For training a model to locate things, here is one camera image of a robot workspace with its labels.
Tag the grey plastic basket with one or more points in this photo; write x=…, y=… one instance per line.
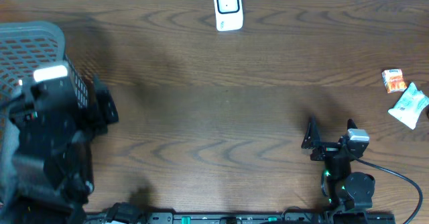
x=26, y=47

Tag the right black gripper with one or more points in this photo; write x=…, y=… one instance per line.
x=326, y=149

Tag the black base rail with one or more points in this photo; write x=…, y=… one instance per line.
x=240, y=218

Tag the orange snack packet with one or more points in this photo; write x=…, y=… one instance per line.
x=393, y=80

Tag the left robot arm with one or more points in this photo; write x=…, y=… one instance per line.
x=46, y=160

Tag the white barcode scanner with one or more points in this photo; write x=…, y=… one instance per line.
x=228, y=15

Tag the light blue wipes pack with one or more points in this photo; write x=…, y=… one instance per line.
x=409, y=107

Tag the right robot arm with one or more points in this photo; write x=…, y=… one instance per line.
x=349, y=193

